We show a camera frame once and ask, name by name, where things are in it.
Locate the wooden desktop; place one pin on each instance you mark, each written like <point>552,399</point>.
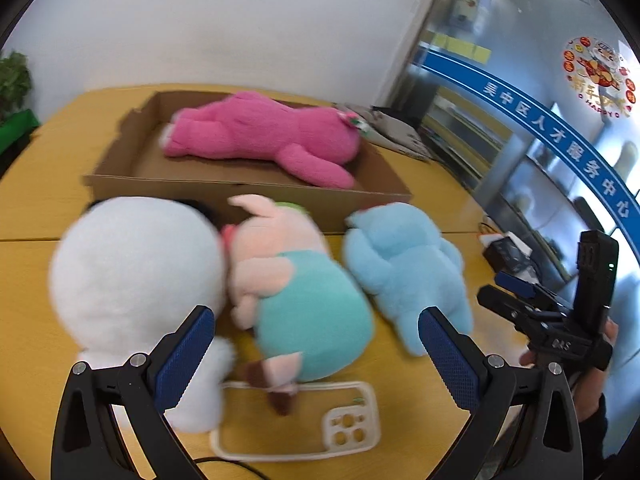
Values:
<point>30,285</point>

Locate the person's right hand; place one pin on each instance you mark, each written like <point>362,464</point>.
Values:
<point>587,395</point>

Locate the white plush toy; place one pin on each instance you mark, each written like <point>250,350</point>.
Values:
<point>135,270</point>

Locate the green potted plant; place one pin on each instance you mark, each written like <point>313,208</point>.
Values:
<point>12,80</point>

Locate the cardboard box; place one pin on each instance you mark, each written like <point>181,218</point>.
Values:
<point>150,160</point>

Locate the grey printed bag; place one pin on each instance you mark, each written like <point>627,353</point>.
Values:
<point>395,135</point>

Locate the light blue plush toy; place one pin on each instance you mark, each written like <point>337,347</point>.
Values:
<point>400,260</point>

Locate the clear phone case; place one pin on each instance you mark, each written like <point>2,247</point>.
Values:
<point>346,431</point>

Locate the green plant pot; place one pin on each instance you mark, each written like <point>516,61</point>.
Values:
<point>17,127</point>

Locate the small black device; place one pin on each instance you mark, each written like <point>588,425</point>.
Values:
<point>505,252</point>

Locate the round red window sticker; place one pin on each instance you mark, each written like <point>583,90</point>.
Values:
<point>597,75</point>

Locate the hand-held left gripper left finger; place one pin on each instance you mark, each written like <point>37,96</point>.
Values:
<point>184,357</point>

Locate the person's right forearm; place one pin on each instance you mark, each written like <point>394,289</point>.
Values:
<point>596,435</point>

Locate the blue window banner stripe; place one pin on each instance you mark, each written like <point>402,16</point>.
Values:
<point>500,90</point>

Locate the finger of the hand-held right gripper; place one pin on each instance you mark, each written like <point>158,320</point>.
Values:
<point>520,285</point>
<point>502,302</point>

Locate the yellow sticky notes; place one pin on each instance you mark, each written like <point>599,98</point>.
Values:
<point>462,46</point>

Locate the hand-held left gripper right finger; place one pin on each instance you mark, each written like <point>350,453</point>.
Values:
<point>448,362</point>

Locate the pink pig plush toy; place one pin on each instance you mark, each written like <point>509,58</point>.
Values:
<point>310,310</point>

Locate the pink plush bear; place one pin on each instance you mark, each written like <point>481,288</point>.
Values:
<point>250,130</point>

